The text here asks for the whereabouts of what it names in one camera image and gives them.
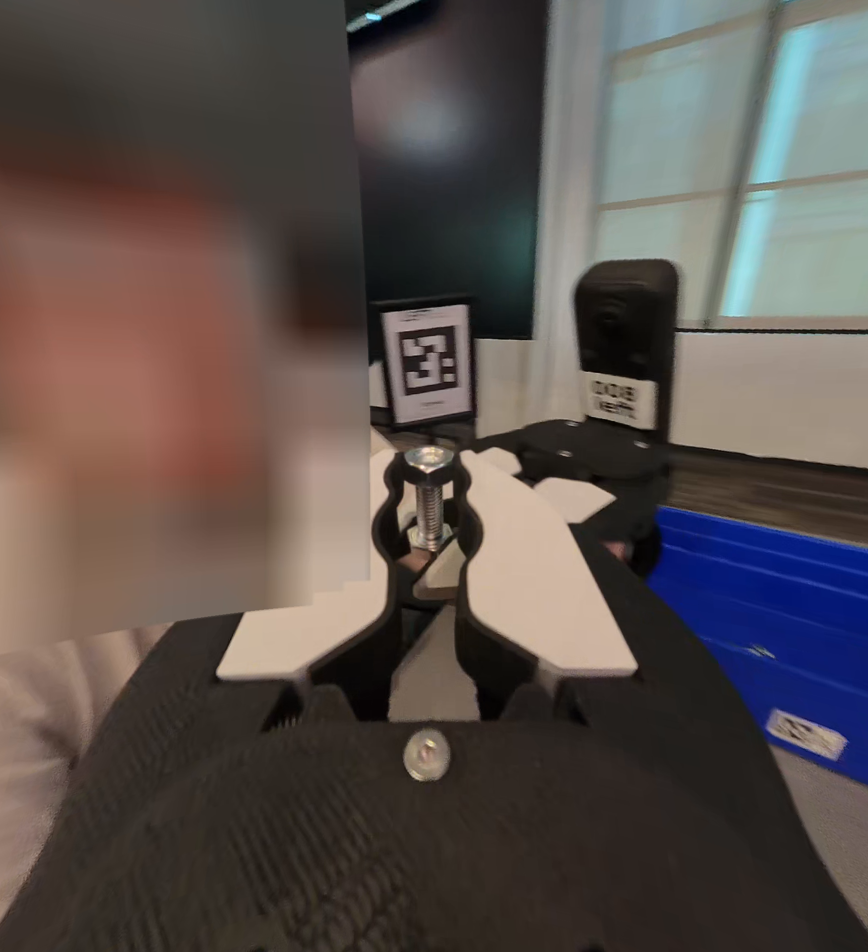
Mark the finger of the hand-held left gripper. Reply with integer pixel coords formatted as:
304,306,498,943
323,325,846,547
534,478,619,523
479,445,528,480

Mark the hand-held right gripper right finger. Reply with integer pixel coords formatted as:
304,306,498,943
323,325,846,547
456,448,639,680

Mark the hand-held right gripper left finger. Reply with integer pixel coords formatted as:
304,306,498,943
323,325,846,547
216,431,407,682

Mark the steel bolt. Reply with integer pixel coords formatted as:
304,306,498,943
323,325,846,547
404,448,456,572

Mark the blue plastic bin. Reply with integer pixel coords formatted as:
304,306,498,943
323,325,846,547
646,506,868,791

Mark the framed black-and-white marker sign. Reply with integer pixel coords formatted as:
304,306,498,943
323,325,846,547
369,294,480,430

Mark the large dark screen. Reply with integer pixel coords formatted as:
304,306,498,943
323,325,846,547
348,0,548,341

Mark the large window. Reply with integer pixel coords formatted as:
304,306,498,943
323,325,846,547
594,0,868,324

